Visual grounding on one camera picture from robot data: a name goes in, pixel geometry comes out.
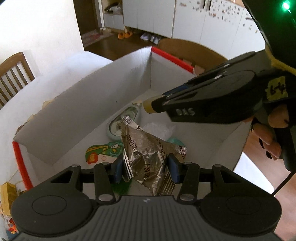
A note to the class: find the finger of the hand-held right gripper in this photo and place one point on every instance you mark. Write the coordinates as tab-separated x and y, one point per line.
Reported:
182	99
208	73

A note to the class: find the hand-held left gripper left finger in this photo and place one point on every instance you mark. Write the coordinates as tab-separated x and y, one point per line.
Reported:
116	169

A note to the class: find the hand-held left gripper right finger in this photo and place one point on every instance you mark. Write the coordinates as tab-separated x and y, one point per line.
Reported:
173	168

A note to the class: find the green snack packet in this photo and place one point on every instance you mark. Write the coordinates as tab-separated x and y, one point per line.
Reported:
104	150

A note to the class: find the teal round case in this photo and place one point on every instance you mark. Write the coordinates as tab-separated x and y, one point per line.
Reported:
174	141

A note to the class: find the silver foil snack packet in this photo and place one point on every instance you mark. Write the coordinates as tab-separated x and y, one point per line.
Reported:
143	148

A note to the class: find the cream cylinder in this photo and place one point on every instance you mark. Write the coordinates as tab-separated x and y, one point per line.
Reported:
149	104

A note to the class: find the clear plastic bag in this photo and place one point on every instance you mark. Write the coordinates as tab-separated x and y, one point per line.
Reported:
158	128

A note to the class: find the pale green oval case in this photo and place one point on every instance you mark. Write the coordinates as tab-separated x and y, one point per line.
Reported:
122	118

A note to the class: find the red shoe box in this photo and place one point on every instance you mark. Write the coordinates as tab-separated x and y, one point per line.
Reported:
92	104

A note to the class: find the yellow box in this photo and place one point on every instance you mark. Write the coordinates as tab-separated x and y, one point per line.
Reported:
9	197

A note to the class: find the red orange small toys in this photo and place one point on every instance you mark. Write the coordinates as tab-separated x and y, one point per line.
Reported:
13	226

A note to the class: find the person's right hand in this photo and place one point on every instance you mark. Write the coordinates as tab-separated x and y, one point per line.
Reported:
266	139

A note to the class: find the wooden chair with plain back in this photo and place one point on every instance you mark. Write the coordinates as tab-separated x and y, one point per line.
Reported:
192	49

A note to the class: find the white sneakers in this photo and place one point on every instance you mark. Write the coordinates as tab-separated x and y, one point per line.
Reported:
150	38

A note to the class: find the orange slippers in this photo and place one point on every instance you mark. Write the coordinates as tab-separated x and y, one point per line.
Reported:
124	34

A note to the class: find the small wooden block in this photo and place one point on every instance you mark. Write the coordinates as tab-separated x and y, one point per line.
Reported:
32	117

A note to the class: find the beige slippers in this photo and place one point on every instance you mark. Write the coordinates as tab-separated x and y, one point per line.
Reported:
104	30

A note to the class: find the doormat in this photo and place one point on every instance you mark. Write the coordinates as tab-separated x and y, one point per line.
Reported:
94	37

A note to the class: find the bag in cabinet niche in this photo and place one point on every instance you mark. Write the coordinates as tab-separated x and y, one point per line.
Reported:
113	8

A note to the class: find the wooden chair with slatted back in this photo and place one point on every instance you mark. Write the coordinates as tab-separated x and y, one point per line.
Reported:
13	74

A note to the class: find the large white wall cabinet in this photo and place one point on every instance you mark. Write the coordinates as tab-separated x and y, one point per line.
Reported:
161	16

